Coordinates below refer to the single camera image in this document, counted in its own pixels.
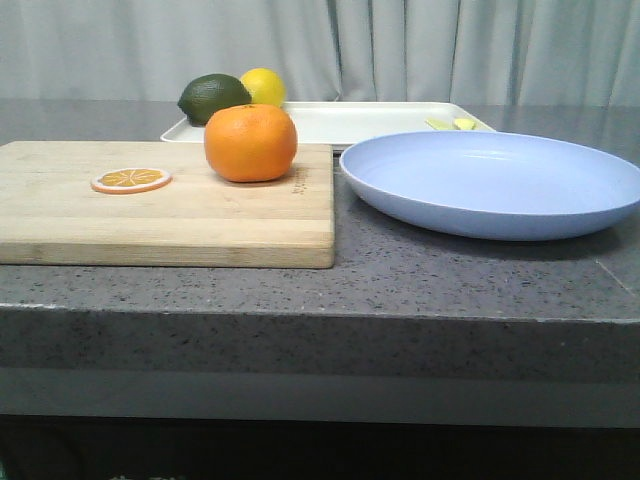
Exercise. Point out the whole orange fruit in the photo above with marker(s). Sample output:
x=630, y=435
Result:
x=250, y=143

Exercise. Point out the light blue plate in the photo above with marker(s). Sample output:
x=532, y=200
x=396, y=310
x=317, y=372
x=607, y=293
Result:
x=492, y=185

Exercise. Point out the cream white tray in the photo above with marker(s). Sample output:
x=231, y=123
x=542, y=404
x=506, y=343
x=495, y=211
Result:
x=341, y=123

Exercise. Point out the yellow lemon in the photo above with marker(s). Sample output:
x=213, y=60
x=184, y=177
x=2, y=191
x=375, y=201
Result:
x=264, y=86

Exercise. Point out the yellow-green fruit slice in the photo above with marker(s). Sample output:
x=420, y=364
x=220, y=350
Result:
x=438, y=124

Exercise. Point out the yellow fruit wedge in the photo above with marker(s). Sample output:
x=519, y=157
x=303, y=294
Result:
x=469, y=124

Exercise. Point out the green lime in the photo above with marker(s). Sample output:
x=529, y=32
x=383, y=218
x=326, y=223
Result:
x=207, y=94

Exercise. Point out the orange slice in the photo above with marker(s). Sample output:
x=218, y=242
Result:
x=131, y=180

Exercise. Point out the grey curtain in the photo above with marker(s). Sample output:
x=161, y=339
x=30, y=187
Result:
x=582, y=53

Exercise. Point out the wooden cutting board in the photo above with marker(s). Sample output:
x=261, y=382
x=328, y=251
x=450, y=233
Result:
x=50, y=215

